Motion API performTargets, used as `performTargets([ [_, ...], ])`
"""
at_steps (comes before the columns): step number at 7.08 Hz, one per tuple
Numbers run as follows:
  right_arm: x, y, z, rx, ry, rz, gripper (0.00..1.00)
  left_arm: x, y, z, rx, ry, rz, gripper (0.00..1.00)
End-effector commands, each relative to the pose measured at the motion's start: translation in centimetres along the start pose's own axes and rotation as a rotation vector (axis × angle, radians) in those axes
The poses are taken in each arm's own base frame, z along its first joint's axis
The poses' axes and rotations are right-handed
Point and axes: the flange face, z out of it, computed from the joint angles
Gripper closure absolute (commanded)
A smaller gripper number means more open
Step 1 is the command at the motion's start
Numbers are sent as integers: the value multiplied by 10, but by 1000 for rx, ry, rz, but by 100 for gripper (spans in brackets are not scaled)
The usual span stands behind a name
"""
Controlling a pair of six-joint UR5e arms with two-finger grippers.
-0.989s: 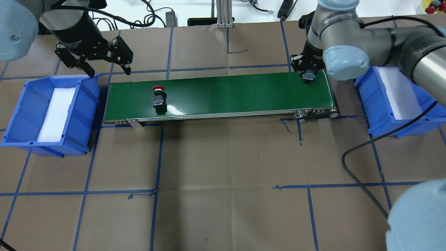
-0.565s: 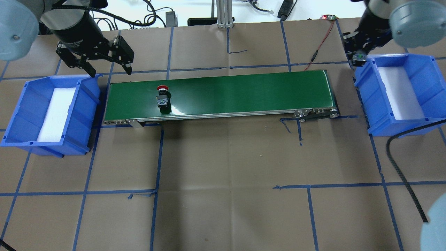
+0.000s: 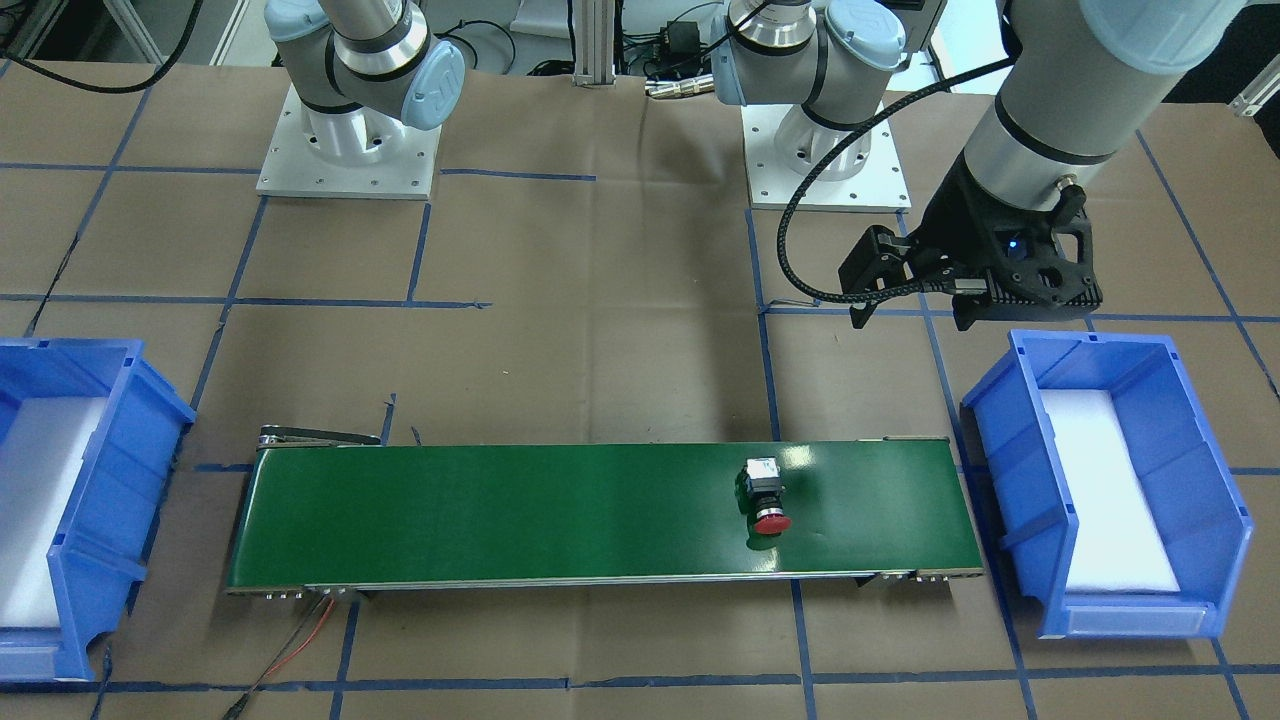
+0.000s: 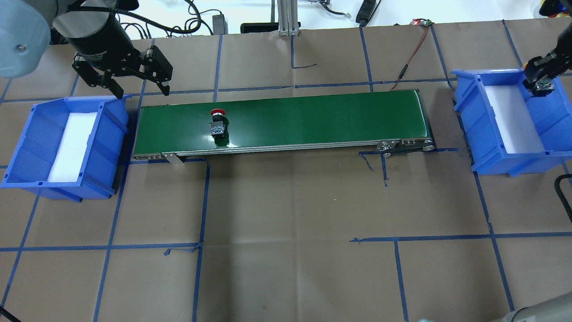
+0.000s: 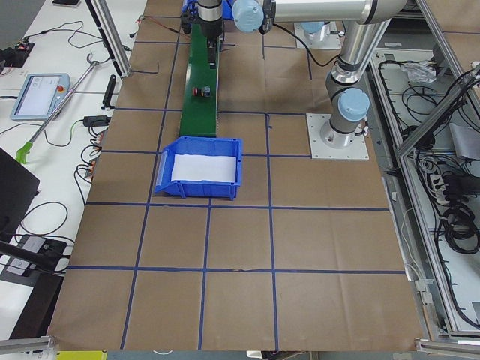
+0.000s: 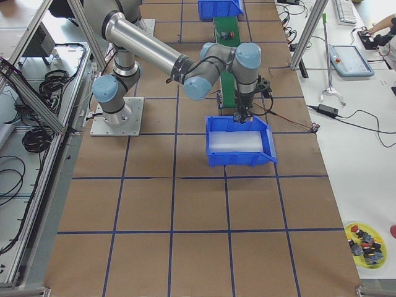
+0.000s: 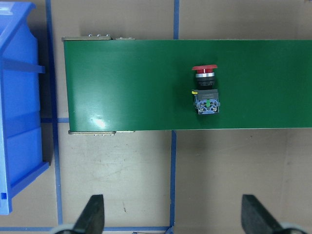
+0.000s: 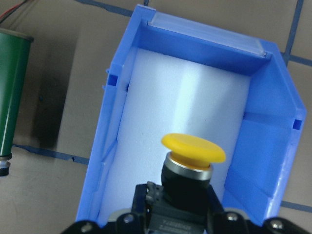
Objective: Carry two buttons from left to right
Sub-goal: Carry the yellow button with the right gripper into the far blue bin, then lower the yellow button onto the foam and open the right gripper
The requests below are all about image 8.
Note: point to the blue plastic bin right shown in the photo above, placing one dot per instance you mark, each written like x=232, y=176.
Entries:
x=173, y=75

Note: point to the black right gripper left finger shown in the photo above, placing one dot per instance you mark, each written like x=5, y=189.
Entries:
x=133, y=221

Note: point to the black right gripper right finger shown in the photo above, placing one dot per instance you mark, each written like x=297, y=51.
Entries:
x=220, y=221

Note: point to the green conveyor belt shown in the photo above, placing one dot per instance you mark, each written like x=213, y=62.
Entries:
x=14, y=54

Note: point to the yellow push button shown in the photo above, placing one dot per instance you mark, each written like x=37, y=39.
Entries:
x=183, y=203

